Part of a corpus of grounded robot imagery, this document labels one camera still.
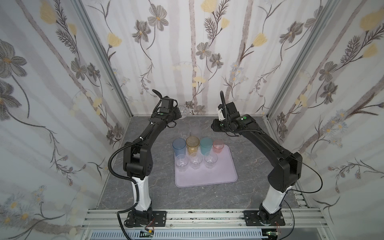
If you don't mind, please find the blue plastic cup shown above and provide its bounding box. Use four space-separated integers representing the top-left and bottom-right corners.
172 138 186 157

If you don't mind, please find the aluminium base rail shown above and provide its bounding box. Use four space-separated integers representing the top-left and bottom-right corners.
82 209 329 230

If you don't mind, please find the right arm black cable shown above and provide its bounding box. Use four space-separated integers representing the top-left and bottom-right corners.
281 155 324 240

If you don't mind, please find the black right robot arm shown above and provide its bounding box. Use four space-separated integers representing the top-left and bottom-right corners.
211 91 303 226

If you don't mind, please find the aluminium corner post left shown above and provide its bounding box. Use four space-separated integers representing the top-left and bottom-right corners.
71 0 134 118

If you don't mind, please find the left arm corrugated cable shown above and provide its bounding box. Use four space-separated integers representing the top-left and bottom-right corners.
107 137 143 240

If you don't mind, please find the aluminium corner post right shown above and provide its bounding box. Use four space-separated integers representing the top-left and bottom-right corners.
266 0 340 120

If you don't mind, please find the lilac plastic tray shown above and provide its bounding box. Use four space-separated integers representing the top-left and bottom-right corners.
175 145 238 188

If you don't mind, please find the white slotted cable duct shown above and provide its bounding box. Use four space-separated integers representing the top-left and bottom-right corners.
89 229 268 240

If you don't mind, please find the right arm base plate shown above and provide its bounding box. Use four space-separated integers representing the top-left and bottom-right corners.
243 210 286 227

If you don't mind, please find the clear faceted tumbler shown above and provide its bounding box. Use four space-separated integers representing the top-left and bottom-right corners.
204 152 218 169
178 106 190 119
189 152 203 170
175 155 189 172

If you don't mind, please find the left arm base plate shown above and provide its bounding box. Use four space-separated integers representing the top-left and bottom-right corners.
124 211 167 228

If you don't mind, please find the pink plastic cup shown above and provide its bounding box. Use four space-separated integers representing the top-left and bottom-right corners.
213 140 225 154

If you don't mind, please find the yellow plastic cup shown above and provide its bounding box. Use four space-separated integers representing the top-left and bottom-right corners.
186 136 200 155

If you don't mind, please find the aluminium corner post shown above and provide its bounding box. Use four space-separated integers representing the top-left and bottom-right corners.
71 0 134 118
266 0 340 120

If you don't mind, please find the teal dimpled plastic cup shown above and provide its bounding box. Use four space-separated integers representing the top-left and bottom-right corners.
200 137 213 156

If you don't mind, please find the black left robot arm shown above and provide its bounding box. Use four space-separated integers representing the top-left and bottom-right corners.
123 90 182 228

